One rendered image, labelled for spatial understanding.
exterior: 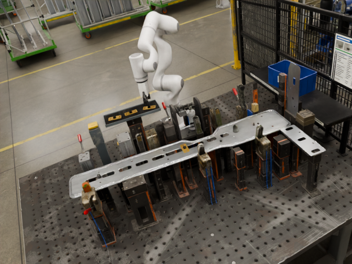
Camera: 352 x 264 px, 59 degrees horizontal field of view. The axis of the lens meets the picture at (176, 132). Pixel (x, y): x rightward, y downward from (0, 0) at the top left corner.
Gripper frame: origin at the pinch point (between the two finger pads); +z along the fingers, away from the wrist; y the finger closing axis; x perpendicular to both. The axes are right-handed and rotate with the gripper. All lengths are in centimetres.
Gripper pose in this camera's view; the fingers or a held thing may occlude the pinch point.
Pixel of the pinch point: (147, 101)
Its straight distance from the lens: 203.8
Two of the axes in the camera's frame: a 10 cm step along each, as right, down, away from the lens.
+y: -0.1, 5.7, -8.2
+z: 1.7, 8.1, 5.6
